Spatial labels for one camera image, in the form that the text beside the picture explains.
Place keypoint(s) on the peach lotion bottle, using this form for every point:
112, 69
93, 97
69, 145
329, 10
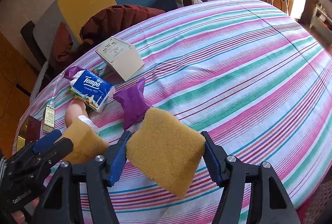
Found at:
77, 109

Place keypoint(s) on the yellow sponge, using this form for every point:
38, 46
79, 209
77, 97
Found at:
86, 143
166, 151

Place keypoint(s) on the striped bed sheet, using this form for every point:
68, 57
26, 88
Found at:
250, 76

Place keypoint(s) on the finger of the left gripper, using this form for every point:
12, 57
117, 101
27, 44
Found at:
56, 153
46, 142

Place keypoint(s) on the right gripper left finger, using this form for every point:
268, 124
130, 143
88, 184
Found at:
61, 201

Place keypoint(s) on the maroon gold storage box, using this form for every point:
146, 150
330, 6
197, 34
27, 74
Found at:
30, 131

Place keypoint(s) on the blue Tempo tissue pack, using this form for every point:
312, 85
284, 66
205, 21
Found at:
92, 90

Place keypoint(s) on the small green medicine box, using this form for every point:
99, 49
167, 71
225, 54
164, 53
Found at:
48, 119

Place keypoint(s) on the purple foil pouch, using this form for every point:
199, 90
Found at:
133, 103
71, 72

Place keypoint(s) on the wooden wardrobe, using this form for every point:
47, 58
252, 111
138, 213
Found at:
17, 81

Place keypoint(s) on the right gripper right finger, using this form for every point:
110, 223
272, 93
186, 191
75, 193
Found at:
269, 201

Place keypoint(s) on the beige cardboard box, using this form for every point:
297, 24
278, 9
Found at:
121, 56

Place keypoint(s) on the dark red jacket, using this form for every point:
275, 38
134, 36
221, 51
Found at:
98, 28

